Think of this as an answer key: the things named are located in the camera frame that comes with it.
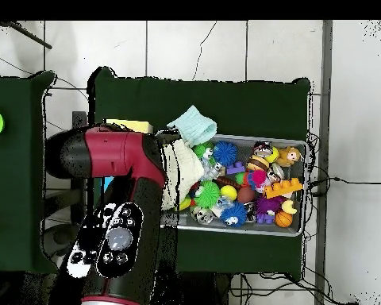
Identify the dark green table cloth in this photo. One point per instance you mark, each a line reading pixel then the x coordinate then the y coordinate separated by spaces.
pixel 19 190
pixel 241 105

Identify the cream waffle cloth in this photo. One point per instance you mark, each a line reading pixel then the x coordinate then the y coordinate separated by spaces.
pixel 185 165

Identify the shallow clear mesh bin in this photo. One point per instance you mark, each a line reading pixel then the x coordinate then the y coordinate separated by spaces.
pixel 300 168

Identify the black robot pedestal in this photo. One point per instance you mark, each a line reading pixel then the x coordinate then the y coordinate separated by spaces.
pixel 206 292

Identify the orange plastic toy block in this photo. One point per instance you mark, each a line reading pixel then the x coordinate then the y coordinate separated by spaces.
pixel 282 187

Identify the blue spiky ball with eyes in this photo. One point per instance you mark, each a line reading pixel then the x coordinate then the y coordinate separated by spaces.
pixel 233 214

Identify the brown plush monkey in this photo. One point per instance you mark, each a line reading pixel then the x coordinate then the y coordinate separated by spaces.
pixel 289 155

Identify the dark thin rod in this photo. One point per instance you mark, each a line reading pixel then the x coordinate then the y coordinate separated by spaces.
pixel 28 35

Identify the black upright panel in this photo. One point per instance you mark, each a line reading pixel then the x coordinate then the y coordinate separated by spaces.
pixel 79 118

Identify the plastic toy hamburger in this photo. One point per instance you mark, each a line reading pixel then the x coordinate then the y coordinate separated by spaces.
pixel 257 163

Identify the crushed black red can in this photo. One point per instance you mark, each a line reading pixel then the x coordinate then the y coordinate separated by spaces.
pixel 263 147

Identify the small orange basketball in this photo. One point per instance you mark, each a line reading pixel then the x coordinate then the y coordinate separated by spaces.
pixel 284 219

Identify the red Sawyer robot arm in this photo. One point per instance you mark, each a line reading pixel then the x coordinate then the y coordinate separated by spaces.
pixel 114 152

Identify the green spiky rubber ball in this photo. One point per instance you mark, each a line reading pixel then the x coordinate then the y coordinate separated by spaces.
pixel 207 193

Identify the grey rounded object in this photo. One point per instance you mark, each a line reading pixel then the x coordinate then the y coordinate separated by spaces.
pixel 52 236

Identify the mint green waffle cloth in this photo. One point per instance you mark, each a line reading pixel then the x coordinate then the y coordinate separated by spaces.
pixel 193 127

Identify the purple fuzzy toy figure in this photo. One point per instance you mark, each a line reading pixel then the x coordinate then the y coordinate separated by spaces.
pixel 266 208

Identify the yellow tennis ball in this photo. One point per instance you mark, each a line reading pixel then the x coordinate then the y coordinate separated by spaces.
pixel 229 192

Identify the wooden box with three holes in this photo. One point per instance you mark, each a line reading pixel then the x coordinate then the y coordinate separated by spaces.
pixel 136 126

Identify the blue spiky rubber ball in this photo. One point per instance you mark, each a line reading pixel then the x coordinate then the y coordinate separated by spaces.
pixel 224 153

